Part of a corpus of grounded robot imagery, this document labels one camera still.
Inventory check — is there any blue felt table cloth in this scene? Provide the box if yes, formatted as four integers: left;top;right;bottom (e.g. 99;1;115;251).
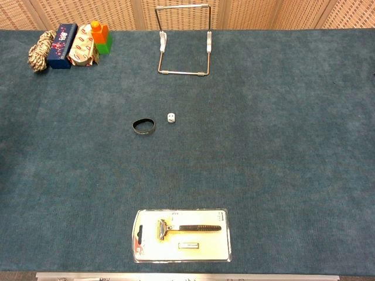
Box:
0;28;375;275

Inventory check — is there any yellow razor blister pack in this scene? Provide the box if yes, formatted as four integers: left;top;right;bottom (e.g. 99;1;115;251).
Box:
132;208;232;263

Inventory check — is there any green toy block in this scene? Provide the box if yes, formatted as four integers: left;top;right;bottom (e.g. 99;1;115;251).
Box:
96;32;114;56

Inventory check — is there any orange toy block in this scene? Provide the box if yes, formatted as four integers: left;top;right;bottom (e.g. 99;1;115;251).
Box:
90;20;110;44

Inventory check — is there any silver foil package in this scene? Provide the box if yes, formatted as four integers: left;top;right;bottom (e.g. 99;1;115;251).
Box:
67;24;100;67

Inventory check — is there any woven wicker folding screen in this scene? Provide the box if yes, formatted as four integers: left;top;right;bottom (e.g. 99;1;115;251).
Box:
0;0;375;31

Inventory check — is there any dark blue printed box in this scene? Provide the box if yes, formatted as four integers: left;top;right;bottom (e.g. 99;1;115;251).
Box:
46;23;79;70

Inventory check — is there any black rubber band ring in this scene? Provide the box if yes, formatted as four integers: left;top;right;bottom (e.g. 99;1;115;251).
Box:
131;117;156;136

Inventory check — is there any black handled safety razor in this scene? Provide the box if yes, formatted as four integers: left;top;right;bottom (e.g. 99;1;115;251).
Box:
157;219;223;242

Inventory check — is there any metal wire display stand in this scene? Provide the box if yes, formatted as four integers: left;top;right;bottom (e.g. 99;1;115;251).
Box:
155;4;212;77

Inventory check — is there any aluminium profile rail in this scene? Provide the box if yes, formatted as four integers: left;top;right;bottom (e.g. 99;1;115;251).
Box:
35;272;340;281

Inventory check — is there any beige braided rope bundle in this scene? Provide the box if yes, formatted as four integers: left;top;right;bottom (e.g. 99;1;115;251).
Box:
28;29;57;73

